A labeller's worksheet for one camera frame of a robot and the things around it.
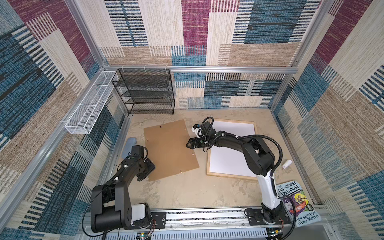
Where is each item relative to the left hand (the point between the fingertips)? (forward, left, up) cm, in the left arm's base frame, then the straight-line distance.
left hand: (151, 167), depth 89 cm
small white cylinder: (0, -80, +1) cm, 80 cm away
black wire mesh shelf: (+52, +9, +14) cm, 55 cm away
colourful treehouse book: (-26, -78, +1) cm, 82 cm away
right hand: (+13, -24, +2) cm, 27 cm away
